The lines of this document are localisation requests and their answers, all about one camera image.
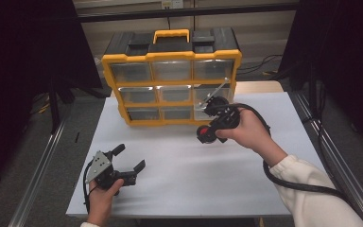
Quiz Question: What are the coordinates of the black stand pole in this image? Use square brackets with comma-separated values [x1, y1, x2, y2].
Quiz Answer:
[47, 75, 77, 135]

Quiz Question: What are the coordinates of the person's right hand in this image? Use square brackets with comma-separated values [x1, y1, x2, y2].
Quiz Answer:
[216, 107, 275, 153]

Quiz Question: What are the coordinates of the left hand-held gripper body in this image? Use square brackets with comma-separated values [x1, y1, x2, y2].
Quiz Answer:
[84, 150, 138, 191]

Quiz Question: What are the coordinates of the left hand-held gripper cable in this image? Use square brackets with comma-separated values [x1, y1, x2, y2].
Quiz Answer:
[82, 159, 95, 214]

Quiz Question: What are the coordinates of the yellow black organizer case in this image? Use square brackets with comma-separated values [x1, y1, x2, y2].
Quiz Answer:
[101, 27, 244, 128]

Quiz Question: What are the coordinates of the person's left hand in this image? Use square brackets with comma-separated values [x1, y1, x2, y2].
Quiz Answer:
[88, 178, 125, 218]

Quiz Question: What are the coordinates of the black curtain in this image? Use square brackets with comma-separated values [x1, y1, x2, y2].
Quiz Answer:
[278, 0, 363, 159]
[0, 0, 104, 193]

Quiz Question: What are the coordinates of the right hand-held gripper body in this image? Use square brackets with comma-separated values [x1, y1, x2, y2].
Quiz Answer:
[201, 77, 241, 131]

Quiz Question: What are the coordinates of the black floor cable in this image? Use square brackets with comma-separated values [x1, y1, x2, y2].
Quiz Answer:
[236, 54, 284, 77]

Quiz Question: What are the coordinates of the round black disc red centre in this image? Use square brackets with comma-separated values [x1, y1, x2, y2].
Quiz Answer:
[197, 124, 217, 145]

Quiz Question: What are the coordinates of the metal floor rail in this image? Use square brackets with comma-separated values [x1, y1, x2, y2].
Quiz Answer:
[291, 91, 363, 227]
[8, 121, 67, 227]

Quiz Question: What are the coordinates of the yellow floor cable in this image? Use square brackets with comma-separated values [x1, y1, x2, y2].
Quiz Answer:
[31, 94, 51, 115]

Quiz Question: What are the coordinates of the black horizontal bar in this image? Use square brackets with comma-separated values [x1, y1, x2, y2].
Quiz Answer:
[76, 2, 300, 24]

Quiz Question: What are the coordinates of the set of clear drawers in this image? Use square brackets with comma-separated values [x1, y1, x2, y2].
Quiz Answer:
[110, 59, 235, 122]

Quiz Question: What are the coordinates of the white wall outlet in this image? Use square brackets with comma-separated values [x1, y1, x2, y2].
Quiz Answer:
[161, 0, 184, 9]

